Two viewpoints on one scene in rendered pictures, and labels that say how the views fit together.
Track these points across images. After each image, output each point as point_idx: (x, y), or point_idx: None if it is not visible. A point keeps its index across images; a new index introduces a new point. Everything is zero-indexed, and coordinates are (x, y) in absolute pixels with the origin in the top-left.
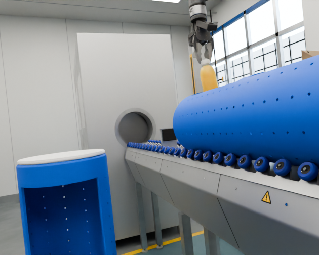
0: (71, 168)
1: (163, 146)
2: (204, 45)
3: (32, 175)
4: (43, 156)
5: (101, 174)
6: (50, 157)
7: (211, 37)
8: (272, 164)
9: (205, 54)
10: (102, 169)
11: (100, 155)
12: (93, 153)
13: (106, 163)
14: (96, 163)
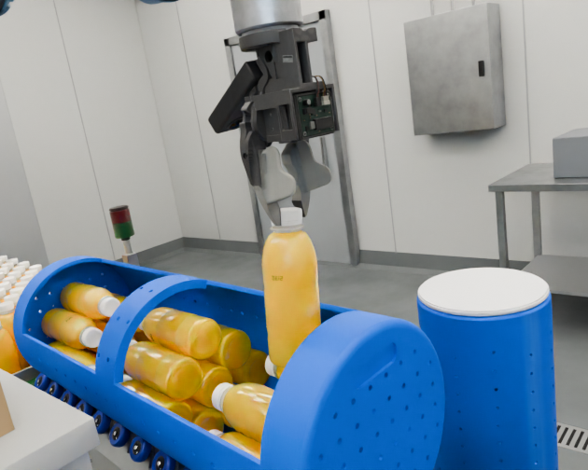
0: None
1: None
2: (278, 150)
3: None
4: (511, 280)
5: (422, 328)
6: (467, 279)
7: (241, 131)
8: None
9: (287, 183)
10: (423, 324)
11: (424, 305)
12: (420, 295)
13: (430, 324)
14: (418, 309)
